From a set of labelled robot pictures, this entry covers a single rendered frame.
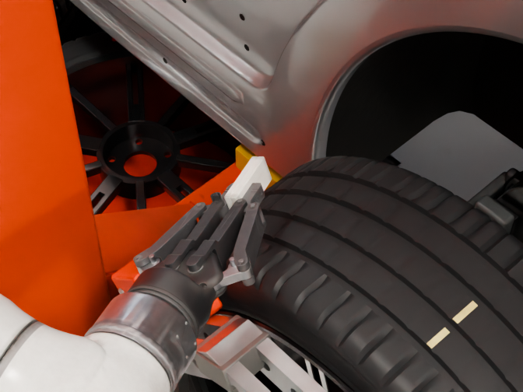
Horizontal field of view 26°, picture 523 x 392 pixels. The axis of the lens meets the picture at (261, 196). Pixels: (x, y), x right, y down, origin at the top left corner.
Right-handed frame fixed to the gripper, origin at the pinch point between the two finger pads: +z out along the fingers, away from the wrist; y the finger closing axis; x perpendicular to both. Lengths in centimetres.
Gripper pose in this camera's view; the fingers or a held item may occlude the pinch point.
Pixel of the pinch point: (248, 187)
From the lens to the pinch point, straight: 115.0
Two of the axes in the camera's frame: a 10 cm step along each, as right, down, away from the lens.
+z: 4.0, -6.0, 6.9
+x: -2.9, -8.0, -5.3
